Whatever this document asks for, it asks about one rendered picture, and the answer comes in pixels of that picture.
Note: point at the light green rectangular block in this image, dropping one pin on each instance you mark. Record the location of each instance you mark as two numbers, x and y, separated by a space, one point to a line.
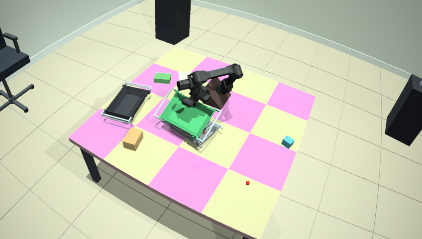
162 78

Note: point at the small cyan block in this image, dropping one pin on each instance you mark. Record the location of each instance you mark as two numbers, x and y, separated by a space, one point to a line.
287 142

